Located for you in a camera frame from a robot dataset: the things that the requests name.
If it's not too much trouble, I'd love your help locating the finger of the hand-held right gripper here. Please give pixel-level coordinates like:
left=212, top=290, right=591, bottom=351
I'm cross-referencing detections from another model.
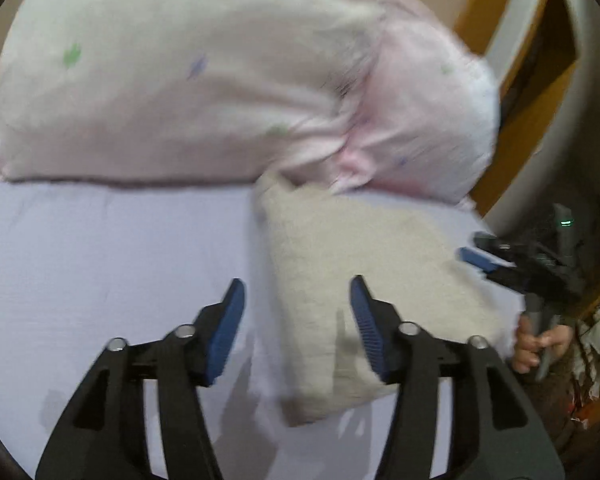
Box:
left=457, top=247, right=504, bottom=276
left=473, top=232, right=517, bottom=262

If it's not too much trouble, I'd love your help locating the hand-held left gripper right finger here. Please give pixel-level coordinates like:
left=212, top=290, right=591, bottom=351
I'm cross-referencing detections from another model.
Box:
left=349, top=275, right=566, bottom=480

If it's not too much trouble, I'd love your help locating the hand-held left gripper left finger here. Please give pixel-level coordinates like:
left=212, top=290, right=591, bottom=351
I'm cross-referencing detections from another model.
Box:
left=35, top=278, right=247, bottom=480

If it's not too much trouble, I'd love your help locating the beige small cloth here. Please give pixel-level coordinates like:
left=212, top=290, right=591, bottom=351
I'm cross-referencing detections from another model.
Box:
left=254, top=172, right=501, bottom=428

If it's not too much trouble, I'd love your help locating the person's right hand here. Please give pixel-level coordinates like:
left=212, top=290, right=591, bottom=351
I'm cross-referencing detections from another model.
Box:
left=511, top=312, right=572, bottom=375

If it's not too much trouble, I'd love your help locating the patterned floor mat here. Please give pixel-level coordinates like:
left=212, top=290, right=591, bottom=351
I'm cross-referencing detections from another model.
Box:
left=525, top=296, right=600, bottom=466

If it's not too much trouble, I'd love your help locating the lavender bed sheet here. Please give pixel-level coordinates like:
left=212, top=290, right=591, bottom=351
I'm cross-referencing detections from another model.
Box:
left=0, top=176, right=526, bottom=480

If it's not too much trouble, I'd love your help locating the pink printed pillow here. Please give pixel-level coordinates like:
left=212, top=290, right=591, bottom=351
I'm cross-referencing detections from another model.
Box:
left=0, top=0, right=502, bottom=206

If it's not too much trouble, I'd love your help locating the wooden bed frame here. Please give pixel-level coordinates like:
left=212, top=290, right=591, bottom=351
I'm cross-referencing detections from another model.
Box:
left=454, top=0, right=600, bottom=321

